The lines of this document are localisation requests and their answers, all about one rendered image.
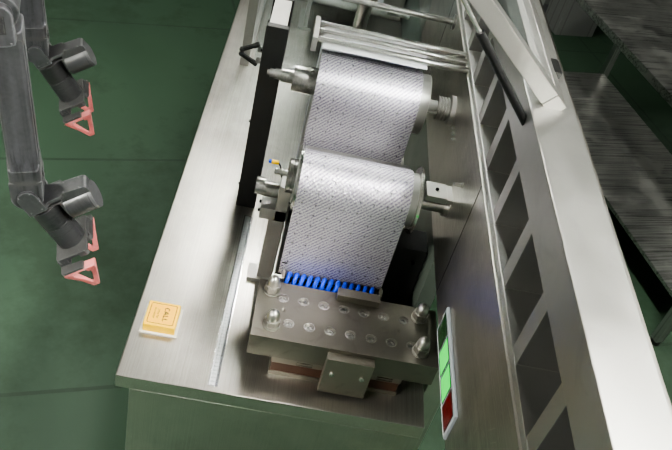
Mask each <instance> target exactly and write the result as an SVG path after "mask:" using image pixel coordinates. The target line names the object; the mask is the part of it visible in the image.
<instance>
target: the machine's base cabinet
mask: <svg viewBox="0 0 672 450"><path fill-rule="evenodd" d="M418 440H419V438H416V437H410V436H404V435H398V434H392V433H386V432H381V431H375V430H369V429H363V428H357V427H352V426H346V425H340V424H334V423H328V422H323V421H317V420H311V419H305V418H299V417H294V416H288V415H282V414H276V413H270V412H264V411H259V410H253V409H247V408H241V407H235V406H230V405H224V404H218V403H212V402H206V401H201V400H195V399H189V398H183V397H177V396H172V395H166V394H160V393H154V392H148V391H142V390H137V389H131V388H129V399H128V413H127V428H126V442H125V450H414V448H415V446H416V444H417V442H418Z"/></svg>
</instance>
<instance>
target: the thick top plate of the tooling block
mask: <svg viewBox="0 0 672 450"><path fill-rule="evenodd" d="M267 281H268V280H266V279H260V281H259V286H258V291H257V295H256V301H255V306H254V312H253V317H252V323H251V328H250V334H249V339H248V345H247V351H246V352H248V353H253V354H259V355H264V356H270V357H276V358H281V359H287V360H292V361H298V362H304V363H309V364H315V365H320V366H324V363H325V360H326V357H327V354H328V352H332V353H338V354H343V355H349V356H354V357H360V358H366V359H371V360H375V368H374V371H373V373H372V375H376V376H382V377H388V378H393V379H399V380H404V381H410V382H416V383H421V384H427V385H431V384H432V382H433V380H434V378H435V375H436V373H437V371H438V369H439V361H438V343H437V325H436V311H431V310H429V311H428V313H429V315H428V317H427V322H426V323H425V324H417V323H415V322H414V321H413V320H412V319H411V314H412V313H413V312H414V310H415V309H416V308H415V307H410V306H405V305H399V304H394V303H389V302H383V301H380V305H379V308H375V307H369V306H364V305H359V304H353V303H348V302H342V301H337V300H336V298H337V293H335V292H330V291H325V290H319V289H314V288H309V287H303V286H298V285H293V284H287V283H282V282H280V284H281V288H280V290H281V291H280V294H279V295H278V296H276V297H270V296H268V295H266V294H265V293H264V287H265V284H266V282H267ZM271 309H277V310H278V311H279V313H280V319H281V321H280V328H279V329H278V330H277V331H274V332H271V331H267V330H266V329H265V328H264V327H263V321H264V319H265V316H266V315H267V313H268V312H269V310H271ZM423 336H426V337H428V338H429V339H430V350H429V355H428V357H427V358H424V359H420V358H417V357H415V356H414V355H413V353H412V347H413V346H414V345H415V344H416V342H417V341H418V340H419V338H421V337H423Z"/></svg>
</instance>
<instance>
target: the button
mask: <svg viewBox="0 0 672 450"><path fill-rule="evenodd" d="M180 312H181V306H180V305H174V304H169V303H163V302H158V301H152V300H151V301H150V303H149V306H148V309H147V312H146V315H145V318H144V321H143V328H142V329H143V330H146V331H152V332H158V333H163V334H169V335H174V334H175V330H176V326H177V323H178V319H179V316H180Z"/></svg>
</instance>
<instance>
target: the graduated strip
mask: <svg viewBox="0 0 672 450"><path fill-rule="evenodd" d="M252 219H253V217H251V216H246V215H245V216H244V221H243V225H242V230H241V235H240V239H239V244H238V248H237V253H236V257H235V262H234V266H233V271H232V275H231V280H230V284H229V289H228V294H227V298H226V303H225V307H224V312H223V316H222V321H221V325H220V330H219V334H218V339H217V344H216V348H215V353H214V357H213V362H212V366H211V371H210V375H209V380H208V384H207V385H208V386H214V387H218V383H219V379H220V374H221V369H222V364H223V359H224V354H225V350H226V345H227V340H228V335H229V330H230V325H231V321H232V316H233V311H234V306H235V301H236V297H237V292H238V287H239V282H240V277H241V272H242V268H243V263H244V258H245V253H246V248H247V243H248V239H249V234H250V229H251V224H252Z"/></svg>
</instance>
